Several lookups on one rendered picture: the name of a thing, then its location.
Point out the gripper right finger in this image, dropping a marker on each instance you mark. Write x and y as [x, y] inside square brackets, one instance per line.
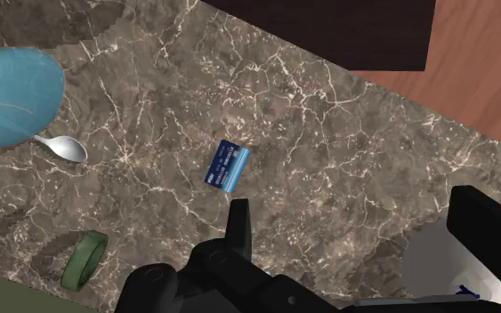
[488, 229]

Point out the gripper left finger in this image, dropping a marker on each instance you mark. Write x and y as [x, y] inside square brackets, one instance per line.
[238, 229]

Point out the white object with blue mark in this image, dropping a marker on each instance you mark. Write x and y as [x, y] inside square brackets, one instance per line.
[432, 260]

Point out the blue card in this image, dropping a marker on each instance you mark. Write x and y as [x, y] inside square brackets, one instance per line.
[227, 166]

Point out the silver spoon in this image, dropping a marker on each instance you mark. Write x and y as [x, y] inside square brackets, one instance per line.
[65, 148]

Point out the blue bowl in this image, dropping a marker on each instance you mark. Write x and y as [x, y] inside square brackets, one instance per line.
[11, 97]

